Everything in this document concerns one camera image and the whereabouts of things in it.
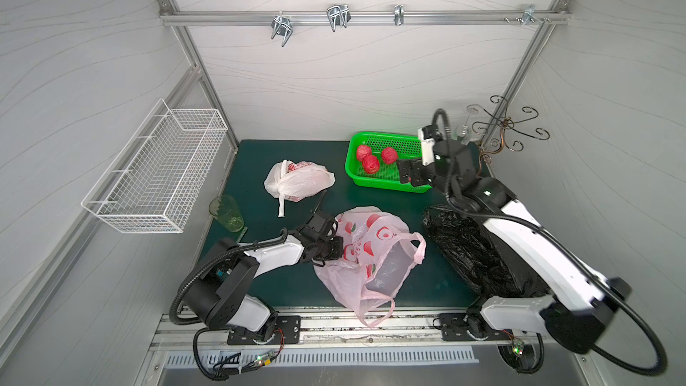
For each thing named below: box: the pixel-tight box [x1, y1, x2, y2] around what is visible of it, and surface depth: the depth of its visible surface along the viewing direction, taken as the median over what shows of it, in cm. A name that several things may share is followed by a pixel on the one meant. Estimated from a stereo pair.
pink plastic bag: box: [313, 205, 427, 328], surface depth 79 cm
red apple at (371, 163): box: [362, 154, 381, 175], surface depth 108 cm
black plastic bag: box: [423, 204, 550, 297], surface depth 88 cm
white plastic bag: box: [264, 159, 336, 218], surface depth 97 cm
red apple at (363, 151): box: [356, 144, 373, 162], surface depth 113 cm
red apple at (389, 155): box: [380, 146, 399, 166], surface depth 113 cm
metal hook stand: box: [466, 94, 552, 176], surface depth 85 cm
